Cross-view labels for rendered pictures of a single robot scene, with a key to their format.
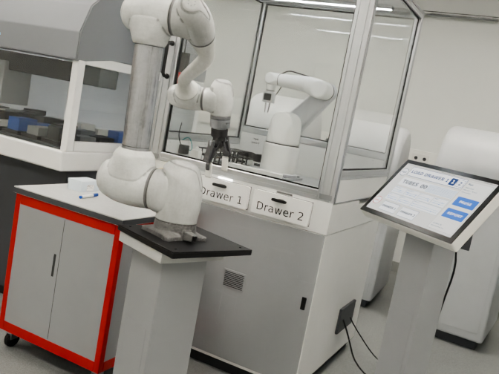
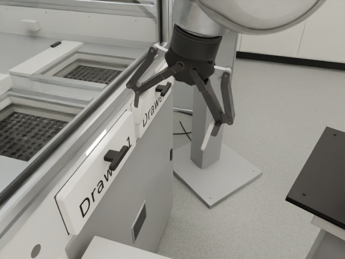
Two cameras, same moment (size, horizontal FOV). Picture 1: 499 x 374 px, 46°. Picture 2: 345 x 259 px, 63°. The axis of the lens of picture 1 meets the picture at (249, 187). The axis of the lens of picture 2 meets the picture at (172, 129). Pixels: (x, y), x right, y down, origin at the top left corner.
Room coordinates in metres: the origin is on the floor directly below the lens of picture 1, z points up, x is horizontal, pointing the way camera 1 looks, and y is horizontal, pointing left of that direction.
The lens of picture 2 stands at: (2.70, 0.59, 1.30)
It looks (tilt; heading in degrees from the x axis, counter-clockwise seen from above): 36 degrees down; 262
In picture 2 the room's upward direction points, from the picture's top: straight up
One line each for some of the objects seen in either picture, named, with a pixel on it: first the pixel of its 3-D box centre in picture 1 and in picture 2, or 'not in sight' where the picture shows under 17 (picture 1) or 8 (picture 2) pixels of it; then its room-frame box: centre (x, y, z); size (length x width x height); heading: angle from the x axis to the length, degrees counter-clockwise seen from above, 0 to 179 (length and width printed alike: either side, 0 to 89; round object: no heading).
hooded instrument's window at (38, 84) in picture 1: (30, 91); not in sight; (3.83, 1.52, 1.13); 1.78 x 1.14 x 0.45; 64
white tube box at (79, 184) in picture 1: (83, 184); not in sight; (2.76, 0.78, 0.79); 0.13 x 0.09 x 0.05; 155
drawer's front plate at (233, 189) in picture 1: (222, 191); (104, 165); (2.78, 0.13, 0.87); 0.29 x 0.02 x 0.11; 64
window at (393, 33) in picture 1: (382, 85); not in sight; (2.98, -0.56, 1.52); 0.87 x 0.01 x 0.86; 154
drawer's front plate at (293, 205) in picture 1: (281, 207); (154, 96); (2.64, -0.16, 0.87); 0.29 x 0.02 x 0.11; 64
